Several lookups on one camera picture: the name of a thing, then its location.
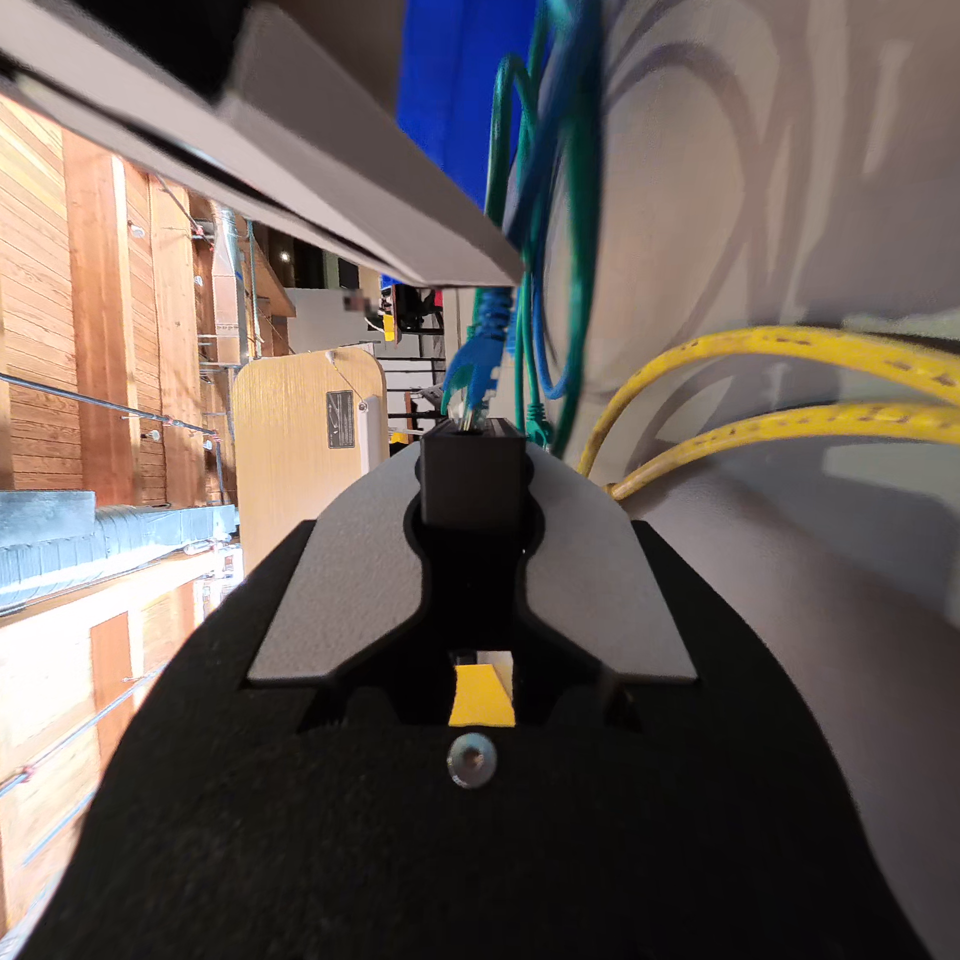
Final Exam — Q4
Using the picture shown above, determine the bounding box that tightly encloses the yellow ethernet cable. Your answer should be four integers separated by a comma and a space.
448, 324, 960, 729

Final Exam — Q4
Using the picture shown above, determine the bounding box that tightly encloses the green ethernet cable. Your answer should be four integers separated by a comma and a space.
483, 0, 603, 460

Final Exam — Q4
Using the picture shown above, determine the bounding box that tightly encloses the blue ethernet cable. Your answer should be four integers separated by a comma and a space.
441, 0, 595, 434

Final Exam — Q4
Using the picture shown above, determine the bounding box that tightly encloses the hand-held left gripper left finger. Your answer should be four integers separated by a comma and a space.
246, 441, 442, 687

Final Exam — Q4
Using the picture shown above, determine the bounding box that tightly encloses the slim silver ventilation duct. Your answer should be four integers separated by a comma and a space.
210, 201, 250, 363

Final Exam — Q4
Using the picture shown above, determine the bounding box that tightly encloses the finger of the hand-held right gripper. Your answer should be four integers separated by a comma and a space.
0, 0, 524, 289
0, 75, 445, 291

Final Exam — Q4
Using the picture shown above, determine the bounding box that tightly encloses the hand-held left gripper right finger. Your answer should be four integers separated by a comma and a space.
513, 441, 700, 685

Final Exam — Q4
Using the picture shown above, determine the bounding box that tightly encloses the blue panel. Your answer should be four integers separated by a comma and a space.
396, 0, 550, 213

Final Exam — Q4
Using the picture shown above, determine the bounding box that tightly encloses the black ethernet port box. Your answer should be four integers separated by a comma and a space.
418, 417, 528, 528

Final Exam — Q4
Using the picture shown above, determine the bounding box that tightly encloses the light wooden table top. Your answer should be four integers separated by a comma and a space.
230, 346, 391, 573

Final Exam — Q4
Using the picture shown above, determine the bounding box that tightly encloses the large silver ventilation duct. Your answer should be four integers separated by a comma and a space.
0, 490, 243, 610

